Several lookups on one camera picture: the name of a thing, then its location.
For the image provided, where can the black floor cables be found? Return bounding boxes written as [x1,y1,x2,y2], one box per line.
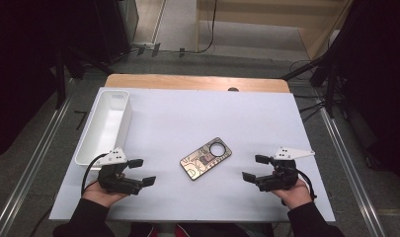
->
[288,58,349,123]

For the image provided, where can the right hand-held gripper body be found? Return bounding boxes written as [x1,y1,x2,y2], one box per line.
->
[255,146,316,193]

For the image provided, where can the black curtain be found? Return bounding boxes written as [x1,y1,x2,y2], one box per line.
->
[0,0,133,162]
[319,0,400,184]

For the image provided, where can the person's red clothing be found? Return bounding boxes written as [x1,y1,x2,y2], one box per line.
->
[147,223,192,237]

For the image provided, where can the person's left hand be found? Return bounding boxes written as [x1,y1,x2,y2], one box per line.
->
[82,180,129,209]

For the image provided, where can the metal floor rail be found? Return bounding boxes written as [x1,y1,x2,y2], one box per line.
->
[320,107,387,237]
[0,95,74,237]

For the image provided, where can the black metal stand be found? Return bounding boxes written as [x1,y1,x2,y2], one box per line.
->
[53,45,115,111]
[280,53,342,119]

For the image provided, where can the person's right hand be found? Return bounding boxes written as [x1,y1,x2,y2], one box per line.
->
[271,179,314,210]

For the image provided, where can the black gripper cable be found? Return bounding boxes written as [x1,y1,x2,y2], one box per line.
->
[80,152,109,198]
[295,169,318,206]

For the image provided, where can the light wooden shelf unit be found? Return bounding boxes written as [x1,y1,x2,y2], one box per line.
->
[195,0,354,61]

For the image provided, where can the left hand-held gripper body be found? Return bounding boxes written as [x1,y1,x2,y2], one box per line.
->
[94,146,144,197]

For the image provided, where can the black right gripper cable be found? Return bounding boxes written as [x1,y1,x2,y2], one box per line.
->
[295,169,318,206]

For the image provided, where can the patterned clear phone case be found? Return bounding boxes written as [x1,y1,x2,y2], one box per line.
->
[179,136,233,182]

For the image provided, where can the white plastic bin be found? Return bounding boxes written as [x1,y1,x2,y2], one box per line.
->
[74,89,133,171]

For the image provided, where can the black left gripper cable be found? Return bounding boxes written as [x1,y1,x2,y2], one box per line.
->
[80,152,109,198]

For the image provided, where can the black hanging cable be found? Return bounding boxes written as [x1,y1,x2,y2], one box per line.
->
[199,0,219,54]

